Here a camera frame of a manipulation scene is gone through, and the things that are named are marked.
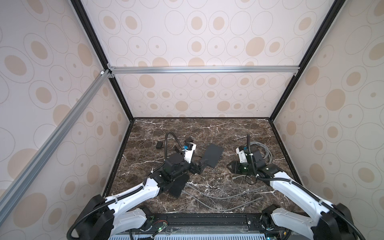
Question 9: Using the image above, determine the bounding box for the square dark grey switch box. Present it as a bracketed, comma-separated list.
[200, 144, 224, 169]

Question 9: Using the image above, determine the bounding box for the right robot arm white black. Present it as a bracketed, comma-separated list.
[227, 136, 364, 240]

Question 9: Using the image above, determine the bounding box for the horizontal aluminium rail back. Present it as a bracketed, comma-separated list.
[103, 65, 300, 76]

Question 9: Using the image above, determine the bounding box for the black power adapter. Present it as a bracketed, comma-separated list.
[156, 141, 163, 150]
[185, 137, 194, 145]

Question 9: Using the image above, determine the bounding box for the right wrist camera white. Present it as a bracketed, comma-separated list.
[236, 146, 248, 164]

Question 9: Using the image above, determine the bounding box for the small circuit board with LEDs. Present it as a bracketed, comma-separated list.
[151, 221, 168, 239]

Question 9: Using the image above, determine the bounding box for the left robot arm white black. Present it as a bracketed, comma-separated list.
[67, 138, 217, 240]

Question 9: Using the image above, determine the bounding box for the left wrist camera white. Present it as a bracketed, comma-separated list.
[183, 142, 197, 164]

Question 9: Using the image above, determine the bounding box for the grey ethernet cable bundle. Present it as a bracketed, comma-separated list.
[248, 140, 273, 165]

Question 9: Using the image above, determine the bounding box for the diagonal aluminium rail left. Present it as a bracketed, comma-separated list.
[1, 69, 111, 224]

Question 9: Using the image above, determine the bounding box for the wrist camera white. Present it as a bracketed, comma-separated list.
[236, 146, 248, 164]
[183, 142, 197, 164]

